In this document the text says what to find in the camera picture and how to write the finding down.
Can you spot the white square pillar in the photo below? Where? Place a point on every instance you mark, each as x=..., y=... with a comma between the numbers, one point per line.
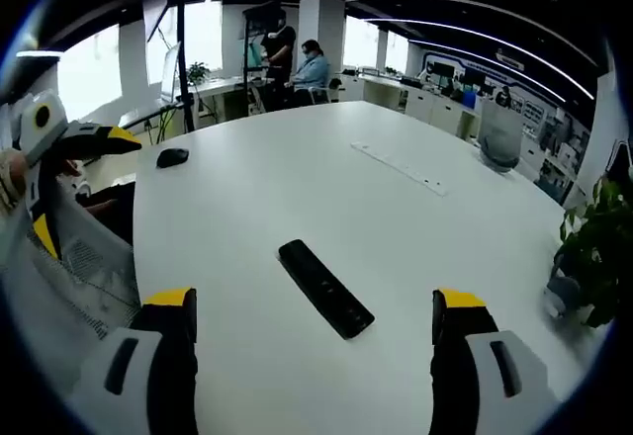
x=321, y=34

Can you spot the grey plastic chair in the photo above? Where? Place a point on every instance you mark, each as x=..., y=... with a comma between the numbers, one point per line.
x=500, y=133

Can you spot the ceiling air conditioner unit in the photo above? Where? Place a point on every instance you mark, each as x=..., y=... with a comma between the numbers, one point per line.
x=510, y=59

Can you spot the black remote control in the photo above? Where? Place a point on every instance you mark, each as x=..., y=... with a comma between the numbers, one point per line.
x=324, y=287

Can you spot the person's left hand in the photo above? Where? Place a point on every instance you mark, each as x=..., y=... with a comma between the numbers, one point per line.
x=12, y=178

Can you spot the black computer mouse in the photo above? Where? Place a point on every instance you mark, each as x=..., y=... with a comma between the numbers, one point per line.
x=172, y=157

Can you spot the green potted plant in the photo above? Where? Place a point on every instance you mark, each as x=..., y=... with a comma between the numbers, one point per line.
x=601, y=252

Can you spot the black pole stand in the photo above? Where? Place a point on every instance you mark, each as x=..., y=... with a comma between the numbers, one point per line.
x=184, y=59

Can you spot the blue framed wall display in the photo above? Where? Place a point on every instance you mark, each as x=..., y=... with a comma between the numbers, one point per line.
x=539, y=99

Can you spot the white mesh basket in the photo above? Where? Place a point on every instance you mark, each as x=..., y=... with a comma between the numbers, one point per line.
x=74, y=282

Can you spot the small green plant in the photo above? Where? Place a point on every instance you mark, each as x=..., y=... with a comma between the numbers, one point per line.
x=199, y=73

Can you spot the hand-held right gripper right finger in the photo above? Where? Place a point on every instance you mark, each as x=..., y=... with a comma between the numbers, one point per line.
x=460, y=366

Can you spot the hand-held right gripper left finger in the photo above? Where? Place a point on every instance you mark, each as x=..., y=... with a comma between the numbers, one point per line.
x=168, y=356

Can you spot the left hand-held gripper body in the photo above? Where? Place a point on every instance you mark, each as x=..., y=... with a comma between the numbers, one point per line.
x=39, y=133

